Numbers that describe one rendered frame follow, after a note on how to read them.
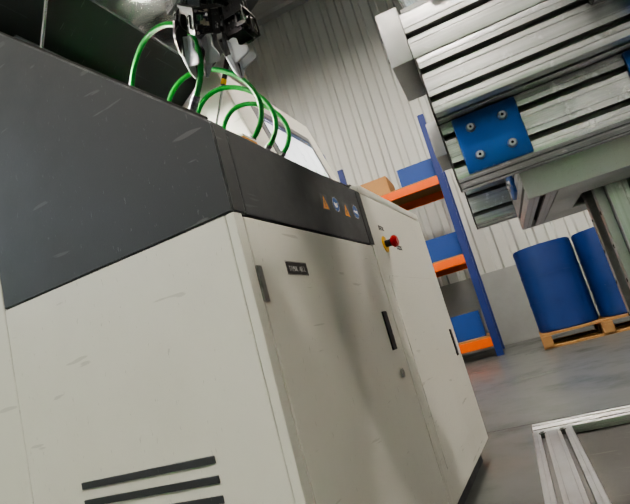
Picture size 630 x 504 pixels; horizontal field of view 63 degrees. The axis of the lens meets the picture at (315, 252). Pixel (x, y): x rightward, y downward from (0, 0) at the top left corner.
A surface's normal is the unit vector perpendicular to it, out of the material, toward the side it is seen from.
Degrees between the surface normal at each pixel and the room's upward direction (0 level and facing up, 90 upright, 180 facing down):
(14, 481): 90
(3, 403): 90
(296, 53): 90
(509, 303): 90
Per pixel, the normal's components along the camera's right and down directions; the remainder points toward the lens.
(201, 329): -0.43, -0.07
